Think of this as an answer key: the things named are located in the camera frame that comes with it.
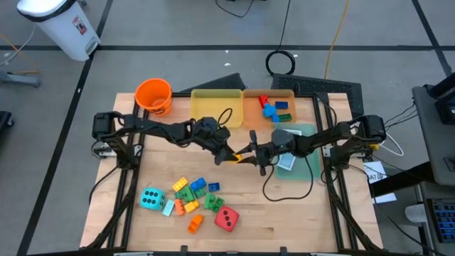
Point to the orange pumpkin-face bucket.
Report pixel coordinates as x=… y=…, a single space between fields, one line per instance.
x=145 y=92

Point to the blue three-hole brick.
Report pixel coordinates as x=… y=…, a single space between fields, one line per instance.
x=281 y=105

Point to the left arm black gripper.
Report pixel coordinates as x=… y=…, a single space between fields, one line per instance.
x=211 y=133

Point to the orange rounded block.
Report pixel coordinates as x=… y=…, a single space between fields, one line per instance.
x=195 y=224

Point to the grey floor stand base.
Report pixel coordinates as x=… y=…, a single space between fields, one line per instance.
x=21 y=80

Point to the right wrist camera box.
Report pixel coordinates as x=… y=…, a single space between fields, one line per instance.
x=282 y=137

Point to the red foam die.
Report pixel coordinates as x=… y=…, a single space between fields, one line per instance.
x=220 y=222

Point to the yellow translucent plastic bin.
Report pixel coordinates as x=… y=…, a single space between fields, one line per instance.
x=213 y=106

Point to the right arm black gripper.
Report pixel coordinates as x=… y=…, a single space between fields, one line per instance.
x=266 y=153

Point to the green round-stud block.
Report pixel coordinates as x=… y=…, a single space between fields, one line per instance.
x=209 y=201

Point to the teal foam die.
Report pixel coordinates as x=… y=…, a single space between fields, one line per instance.
x=147 y=204

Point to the orange studded brick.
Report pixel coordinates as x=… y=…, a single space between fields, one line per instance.
x=179 y=208

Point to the grey side desk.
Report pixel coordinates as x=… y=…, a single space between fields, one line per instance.
x=426 y=142

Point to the orange translucent plastic bin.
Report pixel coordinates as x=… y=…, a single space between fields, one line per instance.
x=252 y=117

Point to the small blue hollow brick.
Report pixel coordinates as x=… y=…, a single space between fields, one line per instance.
x=214 y=187

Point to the black computer keyboard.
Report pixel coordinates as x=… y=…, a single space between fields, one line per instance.
x=444 y=220

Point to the white-framed blue tile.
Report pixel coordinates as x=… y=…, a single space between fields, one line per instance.
x=296 y=132
x=286 y=161

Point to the yellow studded brick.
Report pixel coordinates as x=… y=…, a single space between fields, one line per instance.
x=180 y=184
x=238 y=158

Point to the red two-stud brick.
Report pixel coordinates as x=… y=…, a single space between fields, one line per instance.
x=263 y=101

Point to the bright green brick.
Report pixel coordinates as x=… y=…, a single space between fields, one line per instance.
x=186 y=193

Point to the light blue rounded block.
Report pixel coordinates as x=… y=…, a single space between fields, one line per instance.
x=270 y=111

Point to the silver metal bracket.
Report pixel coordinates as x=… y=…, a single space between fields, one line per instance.
x=326 y=152
x=103 y=152

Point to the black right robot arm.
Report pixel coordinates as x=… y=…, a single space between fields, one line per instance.
x=327 y=137

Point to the dark green brick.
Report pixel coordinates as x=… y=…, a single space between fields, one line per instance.
x=285 y=117
x=200 y=193

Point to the pale teal long brick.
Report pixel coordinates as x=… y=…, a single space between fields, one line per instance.
x=168 y=207

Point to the yellow rounded block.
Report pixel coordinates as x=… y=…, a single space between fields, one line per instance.
x=191 y=206

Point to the large blue stud block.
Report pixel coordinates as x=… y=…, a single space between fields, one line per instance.
x=198 y=184

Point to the green hollow brick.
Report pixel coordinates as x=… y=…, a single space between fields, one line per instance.
x=218 y=205

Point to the white paper sheet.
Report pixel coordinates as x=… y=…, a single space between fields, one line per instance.
x=385 y=198
x=373 y=170

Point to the blue single-stud cube block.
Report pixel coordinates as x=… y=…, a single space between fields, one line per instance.
x=275 y=118

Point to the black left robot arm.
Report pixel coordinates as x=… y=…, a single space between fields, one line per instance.
x=153 y=128

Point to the black aluminium table frame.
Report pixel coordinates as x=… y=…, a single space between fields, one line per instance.
x=318 y=110

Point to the black perforated floor panel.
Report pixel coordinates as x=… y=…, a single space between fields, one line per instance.
x=320 y=85

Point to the white pedal trash can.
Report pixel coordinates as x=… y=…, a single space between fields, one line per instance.
x=60 y=32

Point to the teal translucent plastic bin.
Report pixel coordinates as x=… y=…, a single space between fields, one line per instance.
x=305 y=170

